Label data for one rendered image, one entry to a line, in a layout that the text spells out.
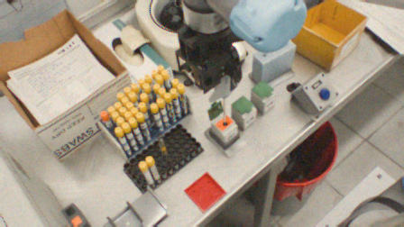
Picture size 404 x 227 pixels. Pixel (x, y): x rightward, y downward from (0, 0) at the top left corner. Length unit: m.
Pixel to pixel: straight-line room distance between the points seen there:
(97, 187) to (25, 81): 0.35
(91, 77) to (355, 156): 1.34
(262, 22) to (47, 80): 0.74
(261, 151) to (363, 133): 1.18
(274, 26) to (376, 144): 1.64
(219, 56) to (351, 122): 1.49
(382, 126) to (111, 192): 1.49
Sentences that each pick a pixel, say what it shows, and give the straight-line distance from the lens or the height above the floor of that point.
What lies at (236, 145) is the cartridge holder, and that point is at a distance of 0.92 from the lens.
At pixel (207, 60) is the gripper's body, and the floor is 1.22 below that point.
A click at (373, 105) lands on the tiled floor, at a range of 2.17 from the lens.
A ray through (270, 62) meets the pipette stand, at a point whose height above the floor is 0.97.
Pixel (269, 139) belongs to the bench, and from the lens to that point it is 0.95.
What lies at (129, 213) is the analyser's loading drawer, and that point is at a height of 0.92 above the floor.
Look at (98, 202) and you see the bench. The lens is 0.93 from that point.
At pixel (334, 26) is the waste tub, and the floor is 0.89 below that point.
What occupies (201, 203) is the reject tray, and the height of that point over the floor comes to 0.88.
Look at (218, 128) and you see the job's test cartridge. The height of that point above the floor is 0.95.
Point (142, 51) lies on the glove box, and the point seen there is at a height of 0.94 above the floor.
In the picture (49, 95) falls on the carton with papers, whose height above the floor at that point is 0.94.
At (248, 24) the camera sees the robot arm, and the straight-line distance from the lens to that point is 0.44.
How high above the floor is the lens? 1.70
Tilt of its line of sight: 57 degrees down
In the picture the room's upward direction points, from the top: 8 degrees counter-clockwise
